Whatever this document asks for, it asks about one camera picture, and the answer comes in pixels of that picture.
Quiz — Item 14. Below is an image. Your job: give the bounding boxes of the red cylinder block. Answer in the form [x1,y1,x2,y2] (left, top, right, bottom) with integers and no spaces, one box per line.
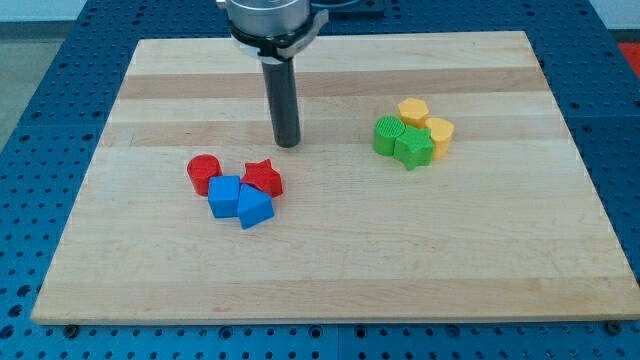
[186,154,223,196]

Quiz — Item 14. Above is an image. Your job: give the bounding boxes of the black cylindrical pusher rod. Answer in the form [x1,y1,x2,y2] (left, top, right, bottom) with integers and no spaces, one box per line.
[262,60,301,148]

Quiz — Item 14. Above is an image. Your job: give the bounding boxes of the yellow hexagon block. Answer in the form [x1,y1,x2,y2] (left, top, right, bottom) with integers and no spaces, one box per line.
[397,98,430,129]

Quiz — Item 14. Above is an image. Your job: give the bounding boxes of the blue cube block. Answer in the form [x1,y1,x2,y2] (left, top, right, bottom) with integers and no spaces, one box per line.
[208,175,240,218]

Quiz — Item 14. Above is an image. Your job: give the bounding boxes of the blue triangle block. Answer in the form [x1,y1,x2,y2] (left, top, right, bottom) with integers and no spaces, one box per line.
[237,184,275,229]

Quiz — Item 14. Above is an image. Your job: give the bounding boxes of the green star block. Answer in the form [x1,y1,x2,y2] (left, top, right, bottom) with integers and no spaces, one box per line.
[393,125,435,170]

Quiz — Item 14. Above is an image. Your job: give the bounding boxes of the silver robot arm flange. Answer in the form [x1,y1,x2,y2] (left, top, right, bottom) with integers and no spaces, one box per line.
[218,0,329,65]

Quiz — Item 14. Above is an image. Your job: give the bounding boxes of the green cylinder block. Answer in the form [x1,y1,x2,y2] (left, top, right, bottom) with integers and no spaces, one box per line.
[373,115,405,156]

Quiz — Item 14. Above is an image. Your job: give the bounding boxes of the yellow cylinder block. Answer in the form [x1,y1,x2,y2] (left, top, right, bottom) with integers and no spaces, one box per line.
[425,117,455,159]

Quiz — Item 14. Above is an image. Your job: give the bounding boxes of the red star block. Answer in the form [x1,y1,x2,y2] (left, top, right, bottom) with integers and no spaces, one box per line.
[241,159,284,198]

